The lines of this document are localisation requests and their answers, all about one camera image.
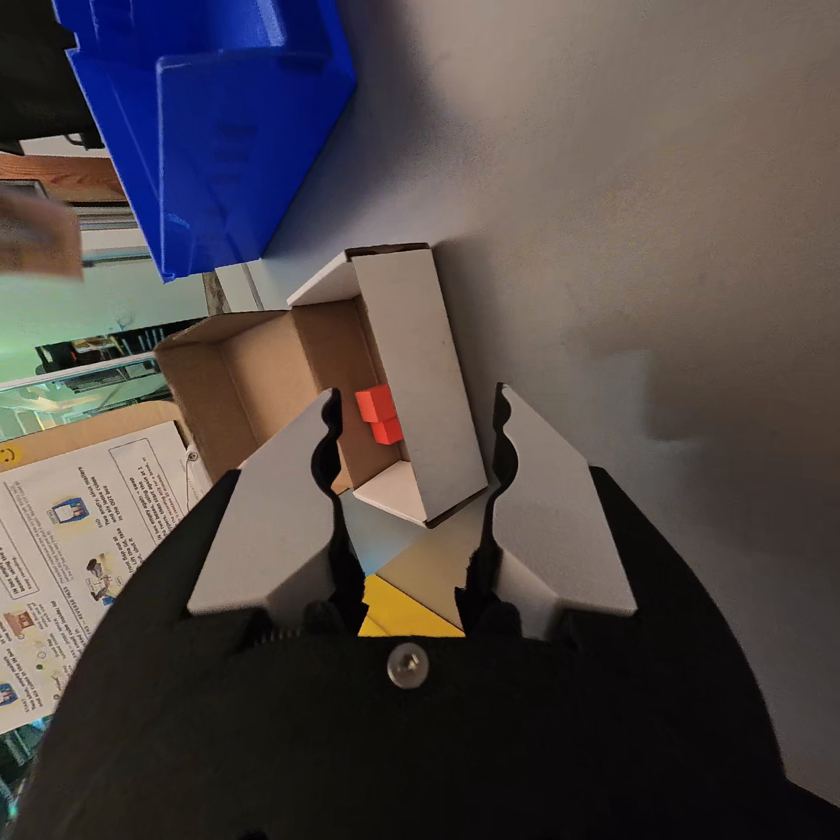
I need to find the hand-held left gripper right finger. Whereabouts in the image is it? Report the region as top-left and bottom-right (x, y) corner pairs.
(456, 381), (639, 642)

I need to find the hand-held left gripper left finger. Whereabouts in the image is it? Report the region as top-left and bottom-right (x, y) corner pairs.
(187, 386), (368, 636)

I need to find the yellow plastic bin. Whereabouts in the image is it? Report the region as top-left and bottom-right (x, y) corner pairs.
(357, 573), (468, 637)

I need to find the white cardboard box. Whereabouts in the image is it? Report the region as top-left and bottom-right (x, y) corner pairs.
(154, 243), (490, 529)

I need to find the blue plastic bin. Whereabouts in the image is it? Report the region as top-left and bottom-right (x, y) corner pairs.
(51, 0), (358, 283)

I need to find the large brown cardboard box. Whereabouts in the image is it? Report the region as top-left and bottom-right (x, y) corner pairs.
(0, 187), (86, 284)

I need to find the printed instruction sheet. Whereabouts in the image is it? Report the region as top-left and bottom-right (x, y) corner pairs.
(0, 420), (214, 736)

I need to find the black mesh chair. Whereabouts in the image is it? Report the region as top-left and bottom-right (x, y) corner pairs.
(0, 0), (109, 158)

